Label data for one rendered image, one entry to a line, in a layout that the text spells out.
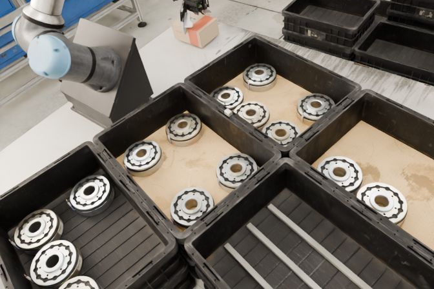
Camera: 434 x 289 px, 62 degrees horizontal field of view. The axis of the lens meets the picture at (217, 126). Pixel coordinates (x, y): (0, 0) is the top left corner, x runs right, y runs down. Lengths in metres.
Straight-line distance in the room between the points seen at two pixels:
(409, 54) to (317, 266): 1.47
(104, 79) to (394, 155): 0.85
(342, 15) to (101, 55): 1.37
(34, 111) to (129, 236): 2.04
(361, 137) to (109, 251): 0.68
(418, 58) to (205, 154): 1.37
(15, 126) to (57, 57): 1.75
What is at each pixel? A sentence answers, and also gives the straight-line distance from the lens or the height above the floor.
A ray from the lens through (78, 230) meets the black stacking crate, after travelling 0.96.
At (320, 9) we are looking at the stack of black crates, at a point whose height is 0.49.
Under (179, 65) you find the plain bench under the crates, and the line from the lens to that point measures 1.51.
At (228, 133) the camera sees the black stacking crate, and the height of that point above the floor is 0.87.
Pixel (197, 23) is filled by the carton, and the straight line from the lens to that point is 1.58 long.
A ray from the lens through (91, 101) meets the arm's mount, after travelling 1.30.
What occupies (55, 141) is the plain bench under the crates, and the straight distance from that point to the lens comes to 1.40.
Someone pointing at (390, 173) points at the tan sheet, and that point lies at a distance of 0.95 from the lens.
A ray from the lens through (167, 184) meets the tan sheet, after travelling 0.94.
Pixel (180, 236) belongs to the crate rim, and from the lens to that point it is 0.74.
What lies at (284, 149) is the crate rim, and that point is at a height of 0.93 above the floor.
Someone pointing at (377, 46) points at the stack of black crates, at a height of 0.38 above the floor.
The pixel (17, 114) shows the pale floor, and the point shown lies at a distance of 2.90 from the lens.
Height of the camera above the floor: 1.58
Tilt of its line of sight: 46 degrees down
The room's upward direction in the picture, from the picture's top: 12 degrees counter-clockwise
